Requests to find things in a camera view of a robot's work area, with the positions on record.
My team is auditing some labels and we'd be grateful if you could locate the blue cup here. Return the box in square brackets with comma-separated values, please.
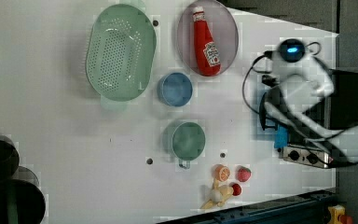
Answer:
[157, 73, 193, 107]

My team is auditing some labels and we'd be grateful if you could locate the red ketchup bottle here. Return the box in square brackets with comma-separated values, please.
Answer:
[192, 6, 221, 77]

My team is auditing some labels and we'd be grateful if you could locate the orange slice toy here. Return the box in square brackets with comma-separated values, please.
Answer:
[214, 164, 230, 182]

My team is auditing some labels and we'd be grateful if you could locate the green perforated colander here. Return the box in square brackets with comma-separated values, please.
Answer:
[85, 4, 157, 102]

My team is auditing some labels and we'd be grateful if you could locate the large strawberry toy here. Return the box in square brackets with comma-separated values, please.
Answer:
[237, 167, 252, 182]

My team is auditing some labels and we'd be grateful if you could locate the yellow banana toy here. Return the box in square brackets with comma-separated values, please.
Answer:
[201, 179, 234, 209]

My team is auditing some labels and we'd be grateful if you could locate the small red strawberry toy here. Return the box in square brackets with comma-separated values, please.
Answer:
[231, 183, 242, 196]

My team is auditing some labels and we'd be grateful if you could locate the pink oval plate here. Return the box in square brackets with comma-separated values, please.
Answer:
[176, 0, 239, 75]

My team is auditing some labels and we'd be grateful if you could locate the yellow red clamp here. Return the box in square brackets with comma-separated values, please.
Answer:
[327, 204, 353, 224]

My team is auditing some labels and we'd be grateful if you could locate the black cylinder base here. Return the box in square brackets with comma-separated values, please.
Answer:
[0, 135, 47, 224]

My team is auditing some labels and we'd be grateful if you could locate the green cup with handle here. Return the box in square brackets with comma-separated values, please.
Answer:
[162, 120, 206, 170]

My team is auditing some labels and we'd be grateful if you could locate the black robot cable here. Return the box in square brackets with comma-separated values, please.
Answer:
[241, 41, 358, 167]

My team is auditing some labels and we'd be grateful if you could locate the blue metal frame rail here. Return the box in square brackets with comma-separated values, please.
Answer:
[159, 190, 337, 224]

